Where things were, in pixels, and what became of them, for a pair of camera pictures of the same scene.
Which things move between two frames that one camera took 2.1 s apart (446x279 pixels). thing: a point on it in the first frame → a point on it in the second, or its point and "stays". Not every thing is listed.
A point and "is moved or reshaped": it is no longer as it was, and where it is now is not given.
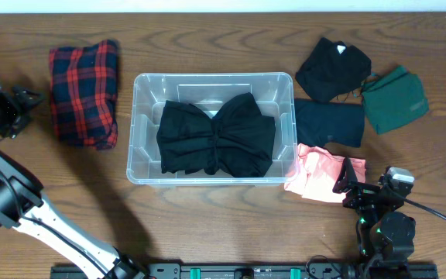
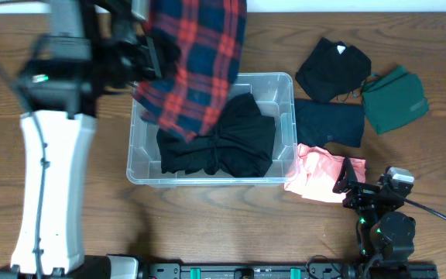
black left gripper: [14, 111] → [151, 69]
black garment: [238, 140] stays
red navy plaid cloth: [84, 83] is moved or reshaped
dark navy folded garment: [337, 124] stays
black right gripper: [363, 191] stays
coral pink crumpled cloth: [315, 172] stays
